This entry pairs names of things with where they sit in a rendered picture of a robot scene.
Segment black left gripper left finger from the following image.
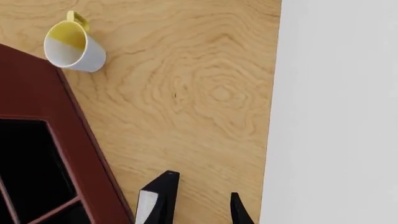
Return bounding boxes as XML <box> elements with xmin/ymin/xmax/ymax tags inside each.
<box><xmin>134</xmin><ymin>170</ymin><xmax>181</xmax><ymax>224</ymax></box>

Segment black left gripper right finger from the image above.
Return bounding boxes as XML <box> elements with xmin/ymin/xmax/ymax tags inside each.
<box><xmin>230</xmin><ymin>192</ymin><xmax>257</xmax><ymax>224</ymax></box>

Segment red-brown desk caddy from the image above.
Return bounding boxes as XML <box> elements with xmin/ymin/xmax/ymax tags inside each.
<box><xmin>0</xmin><ymin>43</ymin><xmax>136</xmax><ymax>224</ymax></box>

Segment white and yellow mug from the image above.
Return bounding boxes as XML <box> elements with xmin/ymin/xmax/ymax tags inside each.
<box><xmin>43</xmin><ymin>10</ymin><xmax>107</xmax><ymax>73</ymax></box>

